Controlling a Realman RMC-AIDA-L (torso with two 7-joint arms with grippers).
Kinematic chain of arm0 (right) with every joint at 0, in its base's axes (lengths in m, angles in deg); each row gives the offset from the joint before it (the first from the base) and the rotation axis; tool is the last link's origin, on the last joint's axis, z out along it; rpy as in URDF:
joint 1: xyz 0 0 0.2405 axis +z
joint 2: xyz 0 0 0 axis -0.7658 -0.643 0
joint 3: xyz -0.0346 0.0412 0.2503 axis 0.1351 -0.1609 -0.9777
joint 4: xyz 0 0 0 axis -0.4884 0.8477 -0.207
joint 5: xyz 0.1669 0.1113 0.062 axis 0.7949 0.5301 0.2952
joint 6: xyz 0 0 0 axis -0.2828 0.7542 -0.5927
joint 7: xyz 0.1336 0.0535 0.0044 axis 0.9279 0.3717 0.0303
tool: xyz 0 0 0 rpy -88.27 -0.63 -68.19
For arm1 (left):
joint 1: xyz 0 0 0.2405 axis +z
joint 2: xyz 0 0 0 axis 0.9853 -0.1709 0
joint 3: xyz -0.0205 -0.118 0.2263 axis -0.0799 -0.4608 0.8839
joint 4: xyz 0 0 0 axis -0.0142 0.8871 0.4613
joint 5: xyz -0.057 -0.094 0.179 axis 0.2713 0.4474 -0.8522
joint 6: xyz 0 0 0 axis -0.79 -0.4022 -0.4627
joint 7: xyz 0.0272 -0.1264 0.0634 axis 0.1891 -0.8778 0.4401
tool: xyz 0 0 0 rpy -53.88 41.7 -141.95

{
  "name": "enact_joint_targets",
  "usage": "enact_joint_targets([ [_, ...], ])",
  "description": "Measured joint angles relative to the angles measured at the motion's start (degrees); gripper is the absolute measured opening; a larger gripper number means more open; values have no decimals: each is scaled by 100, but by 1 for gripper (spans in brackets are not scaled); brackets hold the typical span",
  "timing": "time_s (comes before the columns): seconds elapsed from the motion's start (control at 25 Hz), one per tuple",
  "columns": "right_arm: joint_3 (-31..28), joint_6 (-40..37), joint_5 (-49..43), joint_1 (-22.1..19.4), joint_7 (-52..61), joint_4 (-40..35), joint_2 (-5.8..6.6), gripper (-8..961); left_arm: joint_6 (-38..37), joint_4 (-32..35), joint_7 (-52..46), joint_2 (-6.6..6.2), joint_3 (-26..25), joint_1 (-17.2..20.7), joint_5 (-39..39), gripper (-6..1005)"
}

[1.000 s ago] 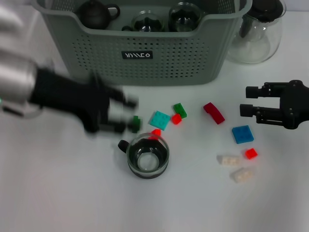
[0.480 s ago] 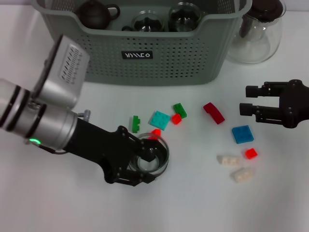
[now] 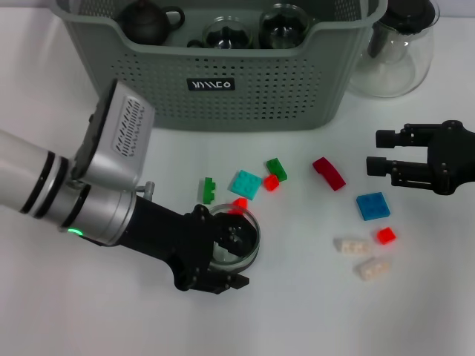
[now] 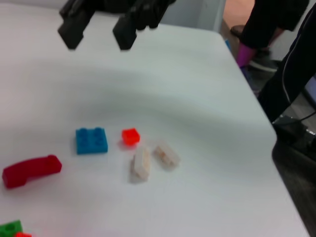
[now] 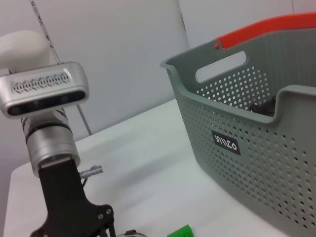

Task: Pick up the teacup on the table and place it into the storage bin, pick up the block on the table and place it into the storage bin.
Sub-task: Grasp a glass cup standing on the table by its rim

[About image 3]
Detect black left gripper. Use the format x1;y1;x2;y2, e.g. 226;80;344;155
118;196;259;296

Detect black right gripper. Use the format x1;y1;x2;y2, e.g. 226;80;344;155
365;119;475;197

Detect glass teacup with black base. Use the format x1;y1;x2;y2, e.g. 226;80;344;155
187;16;254;50
206;202;261;270
258;2;311;50

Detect red sloped toy brick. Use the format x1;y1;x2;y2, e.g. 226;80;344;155
228;197;249;216

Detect narrow green toy brick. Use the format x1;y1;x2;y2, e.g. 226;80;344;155
202;177;218;205

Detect grey-green perforated storage bin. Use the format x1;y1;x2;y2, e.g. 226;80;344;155
55;0;389;133

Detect blue square toy plate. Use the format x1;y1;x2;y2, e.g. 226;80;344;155
356;191;393;223

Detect dark red curved toy brick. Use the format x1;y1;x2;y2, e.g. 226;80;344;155
312;156;347;192

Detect teal square toy plate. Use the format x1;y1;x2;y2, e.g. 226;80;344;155
229;169;263;201

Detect glass carafe with black lid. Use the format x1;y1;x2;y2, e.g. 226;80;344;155
348;0;441;98

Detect cream toy brick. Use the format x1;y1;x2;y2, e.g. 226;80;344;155
354;256;390;282
333;236;371;255

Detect green rectangular toy brick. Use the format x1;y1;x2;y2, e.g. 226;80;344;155
266;157;289;182

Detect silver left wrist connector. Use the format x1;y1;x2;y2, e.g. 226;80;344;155
135;180;156;201

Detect dark clay teapot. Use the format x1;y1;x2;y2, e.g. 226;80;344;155
119;0;186;45

